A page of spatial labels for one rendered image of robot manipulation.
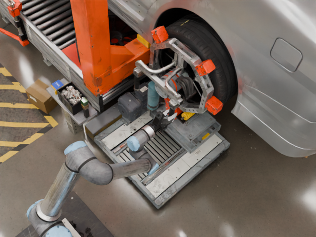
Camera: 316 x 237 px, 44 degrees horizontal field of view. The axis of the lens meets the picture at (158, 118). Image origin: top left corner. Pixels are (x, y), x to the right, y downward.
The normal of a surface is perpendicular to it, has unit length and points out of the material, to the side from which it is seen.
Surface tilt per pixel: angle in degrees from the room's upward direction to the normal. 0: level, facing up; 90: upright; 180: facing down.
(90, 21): 90
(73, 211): 0
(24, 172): 0
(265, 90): 90
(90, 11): 90
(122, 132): 0
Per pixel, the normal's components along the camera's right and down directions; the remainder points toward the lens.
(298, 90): -0.73, 0.55
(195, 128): 0.06, -0.55
